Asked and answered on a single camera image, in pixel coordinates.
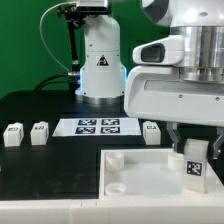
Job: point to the white L-shaped obstacle fence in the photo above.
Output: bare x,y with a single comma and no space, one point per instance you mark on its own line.
189,209

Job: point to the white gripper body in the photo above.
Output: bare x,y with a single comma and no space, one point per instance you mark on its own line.
157,93

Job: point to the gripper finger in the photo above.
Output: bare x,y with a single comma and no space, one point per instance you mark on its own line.
172,129
218,142

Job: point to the white square table top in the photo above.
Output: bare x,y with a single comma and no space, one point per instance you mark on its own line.
148,173

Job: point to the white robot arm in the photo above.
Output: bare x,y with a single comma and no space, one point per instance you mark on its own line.
200,22

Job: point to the white sheet with markers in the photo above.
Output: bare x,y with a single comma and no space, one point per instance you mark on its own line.
97,127

